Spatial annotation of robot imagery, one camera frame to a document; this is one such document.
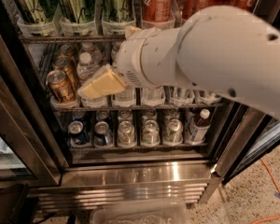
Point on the top wire shelf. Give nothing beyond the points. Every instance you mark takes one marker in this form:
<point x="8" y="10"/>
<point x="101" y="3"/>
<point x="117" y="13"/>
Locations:
<point x="69" y="39"/>

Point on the gold can back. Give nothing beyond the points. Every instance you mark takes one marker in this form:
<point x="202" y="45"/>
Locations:
<point x="67" y="50"/>

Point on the red cola can left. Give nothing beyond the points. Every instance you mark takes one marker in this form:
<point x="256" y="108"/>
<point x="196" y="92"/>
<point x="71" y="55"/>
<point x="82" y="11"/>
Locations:
<point x="156" y="10"/>

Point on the silver blue can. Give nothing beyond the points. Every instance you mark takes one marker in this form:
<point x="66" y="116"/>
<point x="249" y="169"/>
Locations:
<point x="182" y="93"/>
<point x="208" y="95"/>

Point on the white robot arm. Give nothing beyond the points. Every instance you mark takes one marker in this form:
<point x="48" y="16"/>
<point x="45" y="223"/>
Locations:
<point x="225" y="50"/>

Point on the water bottle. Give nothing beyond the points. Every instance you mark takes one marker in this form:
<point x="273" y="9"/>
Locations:
<point x="128" y="97"/>
<point x="152" y="97"/>
<point x="86" y="68"/>

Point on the water bottle front left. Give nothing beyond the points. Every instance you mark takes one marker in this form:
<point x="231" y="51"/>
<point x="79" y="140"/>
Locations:
<point x="86" y="68"/>

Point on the gold can middle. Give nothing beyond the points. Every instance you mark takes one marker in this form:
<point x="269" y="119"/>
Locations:
<point x="67" y="65"/>

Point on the wire shelf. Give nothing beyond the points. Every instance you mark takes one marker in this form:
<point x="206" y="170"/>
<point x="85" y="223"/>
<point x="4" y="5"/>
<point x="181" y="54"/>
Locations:
<point x="133" y="107"/>
<point x="69" y="39"/>

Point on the silver green can left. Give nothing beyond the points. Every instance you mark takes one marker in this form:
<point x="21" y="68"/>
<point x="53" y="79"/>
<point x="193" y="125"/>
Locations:
<point x="126" y="134"/>

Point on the blue pepsi can left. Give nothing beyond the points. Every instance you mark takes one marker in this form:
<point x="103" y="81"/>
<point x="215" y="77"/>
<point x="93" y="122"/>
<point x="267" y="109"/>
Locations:
<point x="78" y="133"/>

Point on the middle wire shelf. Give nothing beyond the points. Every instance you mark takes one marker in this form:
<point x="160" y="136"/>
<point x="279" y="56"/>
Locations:
<point x="133" y="107"/>

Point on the gold can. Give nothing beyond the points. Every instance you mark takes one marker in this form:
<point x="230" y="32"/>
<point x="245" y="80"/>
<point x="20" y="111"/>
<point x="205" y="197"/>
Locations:
<point x="60" y="86"/>
<point x="67" y="65"/>
<point x="67" y="50"/>

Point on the glass fridge door left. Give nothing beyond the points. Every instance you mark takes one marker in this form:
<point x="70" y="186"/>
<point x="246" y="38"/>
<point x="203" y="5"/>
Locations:
<point x="23" y="126"/>

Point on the silver green can middle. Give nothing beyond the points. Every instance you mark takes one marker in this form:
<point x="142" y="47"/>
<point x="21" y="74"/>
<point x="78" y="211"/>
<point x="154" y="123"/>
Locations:
<point x="150" y="133"/>

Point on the silver blue can front right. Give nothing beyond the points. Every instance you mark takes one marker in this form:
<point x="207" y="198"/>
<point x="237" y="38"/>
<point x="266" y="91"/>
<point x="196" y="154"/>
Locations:
<point x="208" y="95"/>

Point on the brown bottle white cap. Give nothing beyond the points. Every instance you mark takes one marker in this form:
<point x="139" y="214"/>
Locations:
<point x="199" y="126"/>

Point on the blue pepsi can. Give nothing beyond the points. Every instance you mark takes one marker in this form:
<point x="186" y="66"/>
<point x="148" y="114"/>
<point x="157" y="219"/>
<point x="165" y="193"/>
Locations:
<point x="103" y="136"/>
<point x="78" y="133"/>

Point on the blue pepsi can right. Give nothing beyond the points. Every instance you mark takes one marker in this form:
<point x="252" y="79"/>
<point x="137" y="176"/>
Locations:
<point x="103" y="136"/>

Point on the gold can front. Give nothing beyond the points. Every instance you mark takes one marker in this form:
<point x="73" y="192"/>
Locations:
<point x="60" y="86"/>

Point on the clear plastic bin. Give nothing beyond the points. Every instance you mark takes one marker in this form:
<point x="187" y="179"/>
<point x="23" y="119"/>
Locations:
<point x="153" y="211"/>

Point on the water bottle front middle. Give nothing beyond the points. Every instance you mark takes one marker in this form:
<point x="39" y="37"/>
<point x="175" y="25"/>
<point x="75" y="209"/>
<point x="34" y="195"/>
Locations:
<point x="128" y="97"/>

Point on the silver blue can front left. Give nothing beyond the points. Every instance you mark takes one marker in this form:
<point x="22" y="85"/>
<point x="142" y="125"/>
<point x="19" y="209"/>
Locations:
<point x="182" y="93"/>

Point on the water bottle front right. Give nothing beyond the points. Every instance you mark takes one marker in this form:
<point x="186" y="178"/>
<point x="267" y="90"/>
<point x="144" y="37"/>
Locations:
<point x="152" y="97"/>

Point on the silver green can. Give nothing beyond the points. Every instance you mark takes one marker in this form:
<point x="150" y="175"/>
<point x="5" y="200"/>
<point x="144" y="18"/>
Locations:
<point x="173" y="132"/>
<point x="126" y="134"/>
<point x="150" y="133"/>

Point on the steel fridge base grille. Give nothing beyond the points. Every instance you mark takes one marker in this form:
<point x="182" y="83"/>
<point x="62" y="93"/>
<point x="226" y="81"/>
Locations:
<point x="88" y="188"/>

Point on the silver green can right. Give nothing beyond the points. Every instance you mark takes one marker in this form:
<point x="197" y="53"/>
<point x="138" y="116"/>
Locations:
<point x="173" y="132"/>

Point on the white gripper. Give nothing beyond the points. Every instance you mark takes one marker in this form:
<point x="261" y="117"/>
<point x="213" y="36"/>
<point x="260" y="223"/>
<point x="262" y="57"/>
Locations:
<point x="130" y="57"/>

